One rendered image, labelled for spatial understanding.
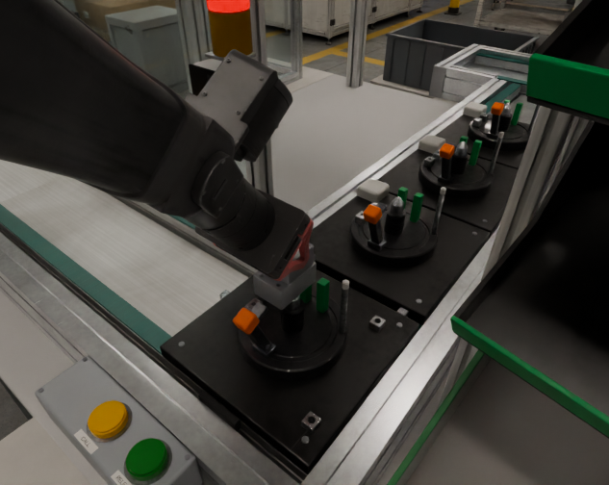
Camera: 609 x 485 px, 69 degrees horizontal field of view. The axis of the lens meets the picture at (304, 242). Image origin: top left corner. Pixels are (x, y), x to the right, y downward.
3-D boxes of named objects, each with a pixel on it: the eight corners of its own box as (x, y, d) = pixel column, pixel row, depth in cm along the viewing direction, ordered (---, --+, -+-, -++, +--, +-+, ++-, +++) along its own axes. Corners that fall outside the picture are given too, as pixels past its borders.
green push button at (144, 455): (145, 494, 44) (140, 485, 43) (121, 468, 46) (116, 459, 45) (177, 462, 47) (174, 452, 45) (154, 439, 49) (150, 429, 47)
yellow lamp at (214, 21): (232, 60, 53) (228, 15, 50) (204, 53, 56) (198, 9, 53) (261, 51, 56) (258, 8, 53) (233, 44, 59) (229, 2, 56)
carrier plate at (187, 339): (308, 475, 46) (308, 466, 44) (162, 356, 57) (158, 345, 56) (418, 333, 60) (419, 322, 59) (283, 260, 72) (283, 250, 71)
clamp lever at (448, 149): (448, 182, 82) (449, 153, 76) (438, 178, 83) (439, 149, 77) (457, 168, 84) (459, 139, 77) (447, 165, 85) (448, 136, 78)
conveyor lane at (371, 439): (333, 552, 48) (337, 516, 42) (145, 385, 64) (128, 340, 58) (593, 146, 124) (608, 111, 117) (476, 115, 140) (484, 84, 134)
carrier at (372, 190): (422, 326, 61) (440, 257, 54) (289, 256, 73) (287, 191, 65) (488, 241, 76) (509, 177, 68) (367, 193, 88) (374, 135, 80)
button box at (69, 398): (153, 537, 46) (139, 513, 42) (50, 419, 56) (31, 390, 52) (205, 482, 50) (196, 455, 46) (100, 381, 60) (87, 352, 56)
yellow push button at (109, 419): (105, 450, 48) (100, 441, 46) (85, 428, 50) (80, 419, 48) (138, 422, 50) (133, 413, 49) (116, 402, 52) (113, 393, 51)
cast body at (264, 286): (282, 311, 50) (281, 264, 46) (253, 293, 52) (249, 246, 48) (325, 272, 55) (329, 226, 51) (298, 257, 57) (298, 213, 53)
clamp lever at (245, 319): (265, 356, 52) (243, 329, 46) (252, 347, 53) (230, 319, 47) (284, 331, 53) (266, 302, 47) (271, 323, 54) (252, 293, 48)
